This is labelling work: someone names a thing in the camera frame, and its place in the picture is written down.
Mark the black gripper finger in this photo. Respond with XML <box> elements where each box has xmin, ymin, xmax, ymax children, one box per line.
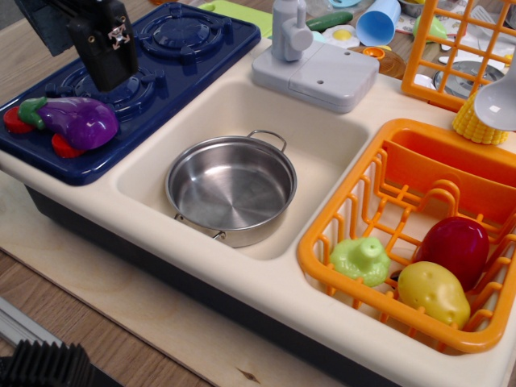
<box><xmin>67</xmin><ymin>1</ymin><xmax>138</xmax><ymax>92</ymax></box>

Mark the purple toy eggplant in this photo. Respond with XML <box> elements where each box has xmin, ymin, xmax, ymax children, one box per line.
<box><xmin>18</xmin><ymin>97</ymin><xmax>119</xmax><ymax>150</ymax></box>

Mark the stainless steel pan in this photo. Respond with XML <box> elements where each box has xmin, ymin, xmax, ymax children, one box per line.
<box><xmin>164</xmin><ymin>130</ymin><xmax>298</xmax><ymax>248</ymax></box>

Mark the navy blue toy stove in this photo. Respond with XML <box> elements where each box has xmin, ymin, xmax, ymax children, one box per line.
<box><xmin>1</xmin><ymin>2</ymin><xmax>261</xmax><ymax>185</ymax></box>

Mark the red stove knob right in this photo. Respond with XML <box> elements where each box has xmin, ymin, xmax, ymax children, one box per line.
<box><xmin>52</xmin><ymin>134</ymin><xmax>86</xmax><ymax>159</ymax></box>

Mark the red stove knob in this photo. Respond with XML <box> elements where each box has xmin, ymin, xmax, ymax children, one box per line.
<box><xmin>3</xmin><ymin>106</ymin><xmax>35</xmax><ymax>134</ymax></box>
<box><xmin>52</xmin><ymin>134</ymin><xmax>86</xmax><ymax>159</ymax></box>

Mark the red stove knob left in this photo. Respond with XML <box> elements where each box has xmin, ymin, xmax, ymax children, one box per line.
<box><xmin>3</xmin><ymin>106</ymin><xmax>35</xmax><ymax>134</ymax></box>

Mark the lime green cutting board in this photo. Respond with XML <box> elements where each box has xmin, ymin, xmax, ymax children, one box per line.
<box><xmin>198</xmin><ymin>1</ymin><xmax>273</xmax><ymax>38</ymax></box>

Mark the green toy cucumber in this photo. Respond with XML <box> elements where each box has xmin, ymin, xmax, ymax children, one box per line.
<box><xmin>306</xmin><ymin>10</ymin><xmax>353</xmax><ymax>32</ymax></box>

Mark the grey toy faucet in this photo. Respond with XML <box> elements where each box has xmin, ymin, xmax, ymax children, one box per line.
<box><xmin>252</xmin><ymin>1</ymin><xmax>380</xmax><ymax>114</ymax></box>

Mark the toy fried egg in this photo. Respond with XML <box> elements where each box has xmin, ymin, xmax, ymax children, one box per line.
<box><xmin>322</xmin><ymin>25</ymin><xmax>360</xmax><ymax>48</ymax></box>

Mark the light blue plastic cup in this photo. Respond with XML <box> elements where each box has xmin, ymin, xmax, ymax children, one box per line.
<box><xmin>356</xmin><ymin>0</ymin><xmax>401</xmax><ymax>46</ymax></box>

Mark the orange upright grid rack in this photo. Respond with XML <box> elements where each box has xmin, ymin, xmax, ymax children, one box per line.
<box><xmin>402</xmin><ymin>0</ymin><xmax>515</xmax><ymax>112</ymax></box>

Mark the light wooden board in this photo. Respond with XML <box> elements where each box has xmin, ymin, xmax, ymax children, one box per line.
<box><xmin>0</xmin><ymin>169</ymin><xmax>343</xmax><ymax>387</ymax></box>

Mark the orange dish rack basket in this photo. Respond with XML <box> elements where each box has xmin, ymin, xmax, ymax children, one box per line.
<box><xmin>298</xmin><ymin>119</ymin><xmax>515</xmax><ymax>353</ymax></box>

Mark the green toy lettuce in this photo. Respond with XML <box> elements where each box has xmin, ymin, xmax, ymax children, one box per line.
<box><xmin>330</xmin><ymin>237</ymin><xmax>391</xmax><ymax>287</ymax></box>

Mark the silver metal pot lid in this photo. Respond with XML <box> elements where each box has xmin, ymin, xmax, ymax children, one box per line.
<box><xmin>433</xmin><ymin>60</ymin><xmax>504</xmax><ymax>99</ymax></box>

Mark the yellow toy corn cob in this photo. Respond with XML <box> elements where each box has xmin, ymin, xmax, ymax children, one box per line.
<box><xmin>452</xmin><ymin>91</ymin><xmax>509</xmax><ymax>145</ymax></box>

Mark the grey plastic spoon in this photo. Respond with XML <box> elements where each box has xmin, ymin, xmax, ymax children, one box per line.
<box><xmin>474</xmin><ymin>56</ymin><xmax>515</xmax><ymax>131</ymax></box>

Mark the yellow toy potato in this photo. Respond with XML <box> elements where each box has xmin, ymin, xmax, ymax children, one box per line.
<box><xmin>397</xmin><ymin>261</ymin><xmax>471</xmax><ymax>329</ymax></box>

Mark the dark red toy fruit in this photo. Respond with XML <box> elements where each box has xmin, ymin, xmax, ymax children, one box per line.
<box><xmin>413</xmin><ymin>217</ymin><xmax>489</xmax><ymax>292</ymax></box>

